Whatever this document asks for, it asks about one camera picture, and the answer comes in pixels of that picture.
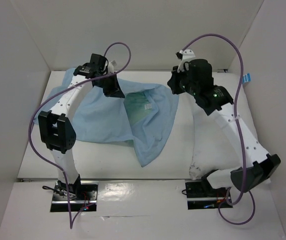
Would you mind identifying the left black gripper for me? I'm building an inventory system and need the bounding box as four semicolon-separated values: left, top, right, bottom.
95;71;124;99

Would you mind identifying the blue green pillowcase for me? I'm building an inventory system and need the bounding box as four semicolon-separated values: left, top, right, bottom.
32;67;181;168

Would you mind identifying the white pillow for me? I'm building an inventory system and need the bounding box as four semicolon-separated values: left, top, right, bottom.
177;72;272;185

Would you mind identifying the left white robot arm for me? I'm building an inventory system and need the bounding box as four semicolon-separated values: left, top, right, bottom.
37;54;125;200

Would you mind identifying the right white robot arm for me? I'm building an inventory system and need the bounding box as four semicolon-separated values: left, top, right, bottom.
167;58;281;196

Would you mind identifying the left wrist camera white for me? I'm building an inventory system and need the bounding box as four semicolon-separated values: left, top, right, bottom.
107;60;117;74

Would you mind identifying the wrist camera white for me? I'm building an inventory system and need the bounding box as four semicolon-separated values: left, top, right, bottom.
176;49;196;73
107;60;117;74

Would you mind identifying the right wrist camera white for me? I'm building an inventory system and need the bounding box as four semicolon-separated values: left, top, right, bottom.
176;49;196;73

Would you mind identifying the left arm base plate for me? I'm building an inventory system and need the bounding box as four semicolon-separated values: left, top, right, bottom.
50;180;98;213

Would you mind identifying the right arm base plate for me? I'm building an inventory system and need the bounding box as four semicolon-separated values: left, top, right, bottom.
181;180;232;210

